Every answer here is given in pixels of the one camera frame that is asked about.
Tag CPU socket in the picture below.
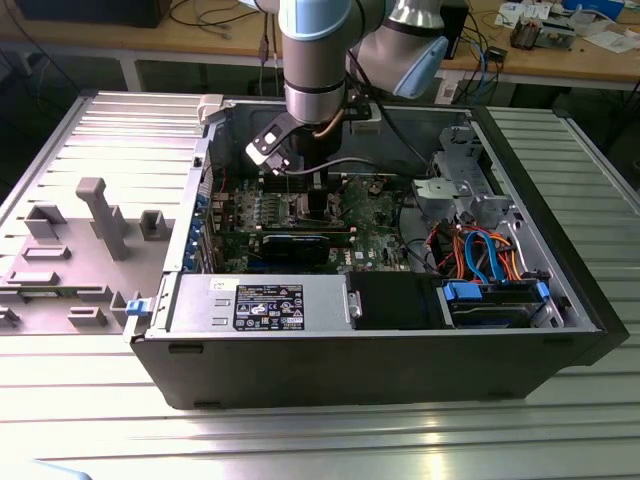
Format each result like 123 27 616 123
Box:
282 192 344 225

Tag green motherboard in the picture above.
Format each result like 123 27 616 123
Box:
209 169 417 274

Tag black graphics card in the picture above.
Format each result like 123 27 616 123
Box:
259 230 331 267

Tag beige case latch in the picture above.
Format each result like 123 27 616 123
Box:
196 94 227 127

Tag silver drive cage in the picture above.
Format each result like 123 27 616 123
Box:
412 124 517 222

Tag wooden workbench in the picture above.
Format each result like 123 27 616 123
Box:
0 0 640 92

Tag black upright box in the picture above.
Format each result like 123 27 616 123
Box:
441 0 471 61

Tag silver power supply unit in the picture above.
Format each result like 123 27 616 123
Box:
167 273 351 334

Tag black open PC case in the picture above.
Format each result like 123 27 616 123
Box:
128 94 630 411

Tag hard disk in blue carrier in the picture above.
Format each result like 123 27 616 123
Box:
437 279 551 329

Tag small brown electronic device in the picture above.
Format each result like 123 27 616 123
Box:
509 14 542 51

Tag grey parts rack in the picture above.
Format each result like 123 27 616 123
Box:
0 177 176 336

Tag black box on workbench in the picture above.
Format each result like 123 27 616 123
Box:
14 0 164 29

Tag green RAM stick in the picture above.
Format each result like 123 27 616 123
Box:
19 287 82 302

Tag white paper sheets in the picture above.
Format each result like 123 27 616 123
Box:
583 27 640 54

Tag black camera cable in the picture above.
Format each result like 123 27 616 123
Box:
283 102 432 177

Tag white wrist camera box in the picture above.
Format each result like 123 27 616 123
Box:
244 111 294 177

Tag black bracketed wrist camera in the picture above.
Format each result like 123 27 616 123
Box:
348 102 385 135

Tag red wire bundle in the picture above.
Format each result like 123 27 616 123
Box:
425 221 457 274

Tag blue bench cable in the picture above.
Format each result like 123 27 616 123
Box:
475 39 496 92

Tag blue wire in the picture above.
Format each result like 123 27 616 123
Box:
463 228 507 284

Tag orange wire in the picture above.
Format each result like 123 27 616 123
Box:
449 224 527 282

